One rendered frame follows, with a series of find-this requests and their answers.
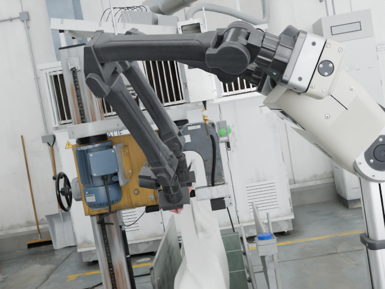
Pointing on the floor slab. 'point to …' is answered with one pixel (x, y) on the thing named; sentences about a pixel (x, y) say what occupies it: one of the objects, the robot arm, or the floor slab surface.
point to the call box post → (270, 272)
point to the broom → (35, 215)
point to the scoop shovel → (60, 221)
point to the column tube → (124, 276)
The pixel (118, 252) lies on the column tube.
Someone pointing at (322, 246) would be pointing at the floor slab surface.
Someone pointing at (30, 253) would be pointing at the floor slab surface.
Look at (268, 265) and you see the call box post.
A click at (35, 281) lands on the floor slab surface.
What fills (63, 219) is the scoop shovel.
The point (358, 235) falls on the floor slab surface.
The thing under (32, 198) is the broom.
